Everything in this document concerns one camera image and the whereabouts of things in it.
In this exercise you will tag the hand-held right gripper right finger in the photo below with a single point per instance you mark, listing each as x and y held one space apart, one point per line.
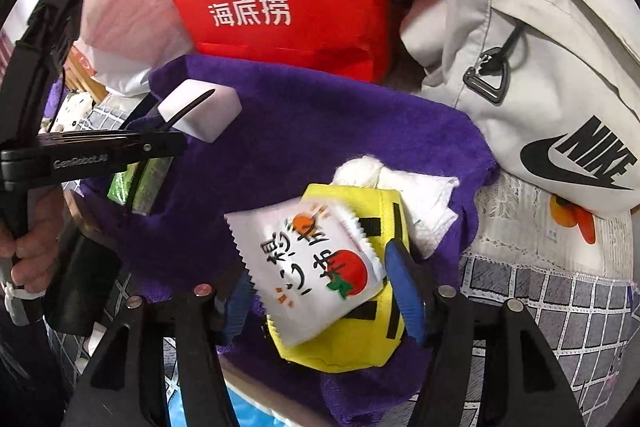
404 287

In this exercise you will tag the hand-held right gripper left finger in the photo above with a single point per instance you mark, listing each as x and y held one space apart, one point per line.
235 307

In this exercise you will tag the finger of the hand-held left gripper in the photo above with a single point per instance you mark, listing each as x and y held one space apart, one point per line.
42 57
160 122

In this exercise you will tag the white sponge block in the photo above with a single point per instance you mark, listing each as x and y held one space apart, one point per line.
210 117

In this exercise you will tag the white printed soft pouch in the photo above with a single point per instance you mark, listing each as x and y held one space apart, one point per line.
300 272

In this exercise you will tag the yellow fabric pouch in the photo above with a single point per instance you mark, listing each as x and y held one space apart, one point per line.
340 342

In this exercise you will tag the white cloth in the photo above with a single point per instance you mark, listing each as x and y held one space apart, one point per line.
420 192

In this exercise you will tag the purple towel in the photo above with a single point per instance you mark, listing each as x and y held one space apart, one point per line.
300 132

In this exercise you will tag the person's left hand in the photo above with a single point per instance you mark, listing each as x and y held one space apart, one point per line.
32 257

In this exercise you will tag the white spotted pillow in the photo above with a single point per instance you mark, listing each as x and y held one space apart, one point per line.
75 109

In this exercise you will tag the green packet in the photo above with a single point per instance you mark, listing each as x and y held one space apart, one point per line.
140 179

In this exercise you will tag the white plastic shopping bag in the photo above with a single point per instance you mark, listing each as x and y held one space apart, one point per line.
125 7

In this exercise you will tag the blue tissue pack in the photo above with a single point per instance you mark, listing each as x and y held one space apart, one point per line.
255 414

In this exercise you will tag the white patterned bed sheet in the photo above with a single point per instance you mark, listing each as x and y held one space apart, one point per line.
515 227

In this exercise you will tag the grey waist bag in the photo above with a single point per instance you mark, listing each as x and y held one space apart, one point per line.
525 72

